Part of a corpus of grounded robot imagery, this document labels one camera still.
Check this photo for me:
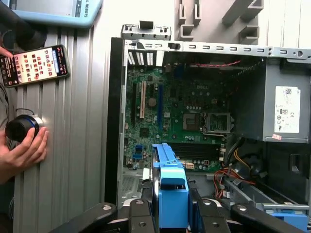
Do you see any person's right hand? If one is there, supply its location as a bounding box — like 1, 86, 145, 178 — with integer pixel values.
0, 126, 51, 185

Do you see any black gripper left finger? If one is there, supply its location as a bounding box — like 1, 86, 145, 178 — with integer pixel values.
48, 198, 156, 233

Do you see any person's left hand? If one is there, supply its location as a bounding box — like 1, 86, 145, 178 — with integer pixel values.
0, 46, 15, 59

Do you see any metal expansion bracket cover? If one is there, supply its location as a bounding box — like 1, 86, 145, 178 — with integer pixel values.
121, 23, 172, 41

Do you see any red black twisted wire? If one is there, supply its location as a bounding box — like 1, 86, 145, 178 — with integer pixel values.
195, 60, 242, 69

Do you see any beige expansion slot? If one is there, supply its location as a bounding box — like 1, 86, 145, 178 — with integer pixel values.
139, 81, 147, 120

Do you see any green motherboard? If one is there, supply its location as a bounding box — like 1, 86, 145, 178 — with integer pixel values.
122, 65, 234, 170

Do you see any hard disk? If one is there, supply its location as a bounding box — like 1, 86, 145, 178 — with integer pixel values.
150, 142, 204, 233

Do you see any black RAM slot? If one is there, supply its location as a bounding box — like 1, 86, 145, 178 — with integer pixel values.
174, 150, 221, 156
174, 155, 221, 160
173, 147, 221, 151
173, 142, 221, 147

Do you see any pale blue teach pendant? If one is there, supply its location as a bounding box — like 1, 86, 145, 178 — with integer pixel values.
9, 0, 104, 29

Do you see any locking lever wire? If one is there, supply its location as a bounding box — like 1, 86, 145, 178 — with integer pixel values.
201, 113, 229, 139

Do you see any black PC case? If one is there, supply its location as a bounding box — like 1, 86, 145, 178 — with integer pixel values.
104, 23, 311, 233

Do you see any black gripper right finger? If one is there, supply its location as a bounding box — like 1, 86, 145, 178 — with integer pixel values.
197, 198, 310, 233

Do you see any grey metal drive cage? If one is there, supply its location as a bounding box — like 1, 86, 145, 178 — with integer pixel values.
222, 174, 311, 233

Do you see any smartphone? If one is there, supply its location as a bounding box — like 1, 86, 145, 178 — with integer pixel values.
0, 44, 70, 88

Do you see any blue drive cage handle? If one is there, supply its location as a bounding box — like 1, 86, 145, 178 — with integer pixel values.
271, 211, 309, 230

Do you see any metal socket cover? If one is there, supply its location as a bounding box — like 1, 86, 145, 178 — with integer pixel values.
182, 112, 201, 132

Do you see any CPU socket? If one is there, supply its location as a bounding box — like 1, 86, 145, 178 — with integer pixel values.
200, 112, 235, 134

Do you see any grey power supply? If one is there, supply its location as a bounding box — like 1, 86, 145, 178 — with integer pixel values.
229, 57, 311, 144

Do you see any metal disk bay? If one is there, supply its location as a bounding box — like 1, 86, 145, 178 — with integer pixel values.
119, 167, 156, 209

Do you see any orange red wire bundle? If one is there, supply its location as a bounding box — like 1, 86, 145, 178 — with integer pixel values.
213, 167, 257, 200

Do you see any long black expansion slot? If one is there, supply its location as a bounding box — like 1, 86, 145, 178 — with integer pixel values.
132, 83, 137, 125

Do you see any black cylinder object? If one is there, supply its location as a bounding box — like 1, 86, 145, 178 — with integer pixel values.
0, 2, 48, 49

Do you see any grey parts rack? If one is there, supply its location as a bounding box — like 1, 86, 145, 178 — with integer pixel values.
174, 0, 265, 46

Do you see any round black tool blue ring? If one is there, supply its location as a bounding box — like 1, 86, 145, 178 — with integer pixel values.
5, 114, 46, 143

